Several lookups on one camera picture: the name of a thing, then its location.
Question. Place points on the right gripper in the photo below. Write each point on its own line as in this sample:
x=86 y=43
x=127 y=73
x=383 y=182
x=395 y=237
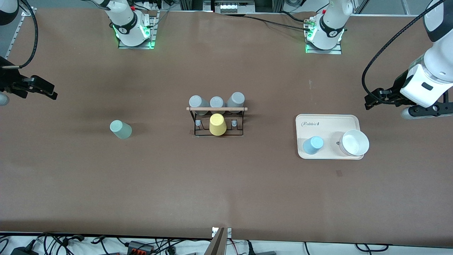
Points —
x=7 y=84

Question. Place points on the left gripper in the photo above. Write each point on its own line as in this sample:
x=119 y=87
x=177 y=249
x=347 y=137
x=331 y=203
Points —
x=399 y=88

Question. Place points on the mint green plastic cup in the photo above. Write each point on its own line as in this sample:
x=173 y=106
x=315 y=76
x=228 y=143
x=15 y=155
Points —
x=121 y=129

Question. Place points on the light blue plastic cup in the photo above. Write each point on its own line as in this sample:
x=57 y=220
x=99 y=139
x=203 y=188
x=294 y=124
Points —
x=313 y=145

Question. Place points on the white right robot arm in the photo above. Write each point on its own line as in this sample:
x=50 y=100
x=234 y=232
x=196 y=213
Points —
x=129 y=21

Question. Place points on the white bowl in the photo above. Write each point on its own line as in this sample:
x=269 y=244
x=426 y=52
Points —
x=354 y=143

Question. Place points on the pale pink serving tray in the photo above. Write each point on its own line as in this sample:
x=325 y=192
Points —
x=325 y=129

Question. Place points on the grey plastic cup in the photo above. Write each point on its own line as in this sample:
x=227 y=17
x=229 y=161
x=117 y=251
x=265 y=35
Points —
x=236 y=100
x=216 y=102
x=196 y=101

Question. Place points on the black power adapter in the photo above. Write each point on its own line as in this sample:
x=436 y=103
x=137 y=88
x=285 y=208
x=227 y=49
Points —
x=23 y=251

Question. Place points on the yellow plastic cup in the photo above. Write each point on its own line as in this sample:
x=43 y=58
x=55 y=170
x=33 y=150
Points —
x=217 y=124

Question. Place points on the grey electrical terminal block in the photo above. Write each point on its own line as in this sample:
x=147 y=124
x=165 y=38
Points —
x=230 y=7

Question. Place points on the black orange connector box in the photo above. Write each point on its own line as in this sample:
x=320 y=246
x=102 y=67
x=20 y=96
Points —
x=139 y=247

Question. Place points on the aluminium frame rail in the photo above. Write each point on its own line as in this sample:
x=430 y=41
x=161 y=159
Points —
x=16 y=33

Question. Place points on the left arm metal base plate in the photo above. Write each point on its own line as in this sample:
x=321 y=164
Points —
x=336 y=51

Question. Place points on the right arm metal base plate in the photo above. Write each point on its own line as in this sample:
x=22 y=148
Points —
x=153 y=26

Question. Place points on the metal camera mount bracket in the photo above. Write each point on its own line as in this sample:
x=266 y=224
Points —
x=216 y=244

